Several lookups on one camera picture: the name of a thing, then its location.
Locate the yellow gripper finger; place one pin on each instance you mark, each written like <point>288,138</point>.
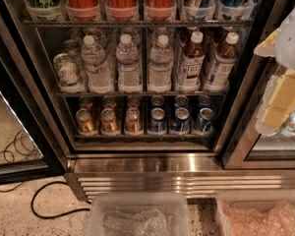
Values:
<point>267,47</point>
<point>278,103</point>

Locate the brown tea bottle blue label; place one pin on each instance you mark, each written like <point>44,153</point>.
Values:
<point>193,55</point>

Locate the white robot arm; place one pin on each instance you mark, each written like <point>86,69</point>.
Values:
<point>285,43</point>

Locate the right brown tea bottle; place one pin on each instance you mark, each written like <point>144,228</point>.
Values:
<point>222,60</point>

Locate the right blue can top shelf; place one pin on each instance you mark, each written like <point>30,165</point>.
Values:
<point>231,10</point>

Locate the blue can shelf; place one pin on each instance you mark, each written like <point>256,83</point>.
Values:
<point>231,10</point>
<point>198,10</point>

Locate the left blue can top shelf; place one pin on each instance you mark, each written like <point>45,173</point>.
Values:
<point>198,10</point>

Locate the right clear water bottle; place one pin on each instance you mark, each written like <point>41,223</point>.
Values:
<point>160,65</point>

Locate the clear water bottle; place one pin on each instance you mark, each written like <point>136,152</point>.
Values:
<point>128,64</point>
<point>160,65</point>
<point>97,67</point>

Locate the stainless steel fridge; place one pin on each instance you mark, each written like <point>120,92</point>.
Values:
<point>233,157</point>

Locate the middle clear water bottle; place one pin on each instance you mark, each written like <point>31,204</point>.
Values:
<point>128,64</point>

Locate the left clear water bottle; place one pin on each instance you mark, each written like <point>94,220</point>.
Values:
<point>97,67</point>

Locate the open glass fridge door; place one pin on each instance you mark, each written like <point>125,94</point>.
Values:
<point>22,105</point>

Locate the right front blue can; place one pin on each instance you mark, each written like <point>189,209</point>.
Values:
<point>203,123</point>

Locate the middle front blue can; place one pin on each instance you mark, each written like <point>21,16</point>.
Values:
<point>180,120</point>

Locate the right red cola can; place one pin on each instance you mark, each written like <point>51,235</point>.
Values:
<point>159,9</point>

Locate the pink bubble wrap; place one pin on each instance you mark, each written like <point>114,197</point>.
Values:
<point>278,221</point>

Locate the right clear plastic bin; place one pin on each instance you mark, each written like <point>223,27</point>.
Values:
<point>261,200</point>

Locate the clear plastic bin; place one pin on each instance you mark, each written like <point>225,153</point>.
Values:
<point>171,204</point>
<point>261,200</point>

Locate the left front blue can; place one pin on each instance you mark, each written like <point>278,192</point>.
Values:
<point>157,121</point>

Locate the right front gold can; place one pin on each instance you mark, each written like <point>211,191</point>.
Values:
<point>133,122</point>

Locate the gold can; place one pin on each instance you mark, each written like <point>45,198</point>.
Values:
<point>86,124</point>
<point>109,123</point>
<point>133,122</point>

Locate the middle red cola can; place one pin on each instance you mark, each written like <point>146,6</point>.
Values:
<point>122,10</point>

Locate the middle front gold can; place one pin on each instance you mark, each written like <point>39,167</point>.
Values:
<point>109,123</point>

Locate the clear bubble wrap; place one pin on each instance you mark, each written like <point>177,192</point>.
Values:
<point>151,222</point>

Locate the left front gold can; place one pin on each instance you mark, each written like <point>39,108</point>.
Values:
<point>86,124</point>

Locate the green white can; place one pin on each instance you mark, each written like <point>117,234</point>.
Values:
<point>70,80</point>

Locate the left clear plastic bin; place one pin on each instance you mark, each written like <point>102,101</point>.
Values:
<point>171,204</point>

